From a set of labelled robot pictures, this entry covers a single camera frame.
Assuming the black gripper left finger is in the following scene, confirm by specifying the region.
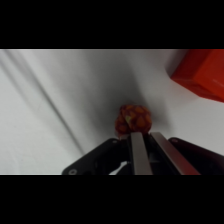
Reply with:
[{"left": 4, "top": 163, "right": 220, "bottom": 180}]
[{"left": 129, "top": 132, "right": 154, "bottom": 175}]

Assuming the red patterned ball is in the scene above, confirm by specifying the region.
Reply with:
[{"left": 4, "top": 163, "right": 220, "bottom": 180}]
[{"left": 114, "top": 104, "right": 153, "bottom": 136}]

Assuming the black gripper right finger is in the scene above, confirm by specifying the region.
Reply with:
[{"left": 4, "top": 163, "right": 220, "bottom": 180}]
[{"left": 149, "top": 131, "right": 202, "bottom": 175}]

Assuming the red block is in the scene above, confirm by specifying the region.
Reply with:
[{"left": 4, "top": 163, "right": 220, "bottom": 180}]
[{"left": 170, "top": 49, "right": 224, "bottom": 103}]

